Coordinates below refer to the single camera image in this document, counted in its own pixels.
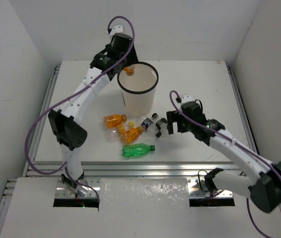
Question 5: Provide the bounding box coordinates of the clear bottle black label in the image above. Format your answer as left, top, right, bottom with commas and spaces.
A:
155, 117, 168, 138

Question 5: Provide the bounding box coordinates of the orange juice bottle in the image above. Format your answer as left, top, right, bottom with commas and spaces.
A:
123, 64, 135, 76
121, 126, 144, 145
103, 114, 127, 128

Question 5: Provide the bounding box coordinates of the clear bottle blue label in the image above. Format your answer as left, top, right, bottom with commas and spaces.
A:
140, 115, 158, 137

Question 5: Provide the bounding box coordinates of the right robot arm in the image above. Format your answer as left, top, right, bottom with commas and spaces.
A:
166, 101, 281, 213

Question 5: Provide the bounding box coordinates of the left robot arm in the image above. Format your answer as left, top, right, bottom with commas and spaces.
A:
48, 33, 138, 189

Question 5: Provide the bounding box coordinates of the white bin with black rim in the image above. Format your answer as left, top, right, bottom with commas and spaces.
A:
117, 61, 159, 117

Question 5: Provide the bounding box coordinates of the green plastic bottle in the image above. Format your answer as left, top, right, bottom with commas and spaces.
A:
122, 143, 155, 158

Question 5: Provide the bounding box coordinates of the clear bottle yellow cap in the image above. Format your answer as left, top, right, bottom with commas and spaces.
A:
106, 121, 135, 142

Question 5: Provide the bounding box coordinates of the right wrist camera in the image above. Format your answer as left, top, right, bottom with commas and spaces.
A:
176, 94, 194, 106

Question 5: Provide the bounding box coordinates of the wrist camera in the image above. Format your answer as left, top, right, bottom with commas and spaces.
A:
176, 94, 194, 106
108, 25, 124, 38

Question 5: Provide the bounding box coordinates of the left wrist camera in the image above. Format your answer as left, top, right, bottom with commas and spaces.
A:
108, 25, 124, 38

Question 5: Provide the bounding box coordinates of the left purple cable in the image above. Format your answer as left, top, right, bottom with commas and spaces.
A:
24, 16, 135, 209

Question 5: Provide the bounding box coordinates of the purple cable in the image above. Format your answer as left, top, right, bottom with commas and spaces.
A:
169, 90, 281, 238
24, 16, 135, 209

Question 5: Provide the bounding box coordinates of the right aluminium side rail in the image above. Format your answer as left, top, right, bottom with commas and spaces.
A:
226, 65, 259, 153

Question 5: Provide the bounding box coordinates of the aluminium side rail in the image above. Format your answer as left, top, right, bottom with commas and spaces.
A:
22, 64, 65, 177
226, 65, 259, 153

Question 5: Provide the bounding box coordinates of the left aluminium side rail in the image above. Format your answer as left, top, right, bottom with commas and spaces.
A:
22, 64, 65, 177

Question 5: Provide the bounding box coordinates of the aluminium front rail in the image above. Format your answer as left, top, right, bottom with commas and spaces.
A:
25, 161, 243, 178

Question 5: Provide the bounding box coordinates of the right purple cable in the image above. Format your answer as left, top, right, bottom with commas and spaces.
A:
169, 90, 281, 238

